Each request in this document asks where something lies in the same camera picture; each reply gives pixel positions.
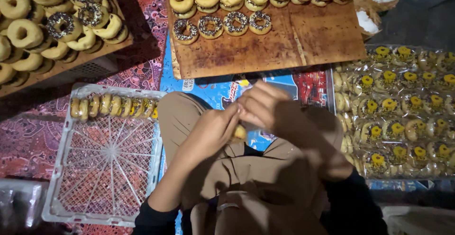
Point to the row of wrapped donuts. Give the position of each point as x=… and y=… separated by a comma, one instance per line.
x=113, y=105

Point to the red patterned cloth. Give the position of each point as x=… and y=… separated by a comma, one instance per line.
x=28, y=146

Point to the chocolate sprinkled donut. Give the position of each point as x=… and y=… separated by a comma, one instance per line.
x=210, y=26
x=260, y=22
x=185, y=31
x=235, y=23

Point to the white sack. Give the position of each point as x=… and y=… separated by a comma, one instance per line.
x=419, y=220

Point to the person's right fingers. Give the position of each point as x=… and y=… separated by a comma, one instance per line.
x=250, y=101

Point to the large brown wooden board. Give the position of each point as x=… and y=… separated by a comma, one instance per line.
x=284, y=39

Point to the person's left hand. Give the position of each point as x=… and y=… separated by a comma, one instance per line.
x=211, y=133

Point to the heap of unwrapped donuts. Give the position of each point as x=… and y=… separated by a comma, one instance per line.
x=25, y=32

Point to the person's brown clothing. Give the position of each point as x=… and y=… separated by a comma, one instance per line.
x=248, y=178

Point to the person's left fingers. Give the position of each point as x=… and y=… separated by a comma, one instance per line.
x=230, y=116

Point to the pile of yellow-label donut packets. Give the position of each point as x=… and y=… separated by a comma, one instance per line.
x=394, y=114

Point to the grey metal vented box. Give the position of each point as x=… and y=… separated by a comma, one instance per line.
x=90, y=69

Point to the person's right hand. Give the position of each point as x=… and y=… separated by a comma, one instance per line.
x=265, y=105

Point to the clear plastic bags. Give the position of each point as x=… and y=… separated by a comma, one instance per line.
x=19, y=203

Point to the white coconut piece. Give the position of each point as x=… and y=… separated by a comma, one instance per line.
x=366, y=22

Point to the plain donut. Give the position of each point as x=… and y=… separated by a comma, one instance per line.
x=239, y=133

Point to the wooden board under donut heap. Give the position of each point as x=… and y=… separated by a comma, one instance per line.
x=81, y=59

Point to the blue printed banner mat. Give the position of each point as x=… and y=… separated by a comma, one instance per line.
x=209, y=89

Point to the white plastic lattice tray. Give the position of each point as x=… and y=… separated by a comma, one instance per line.
x=106, y=164

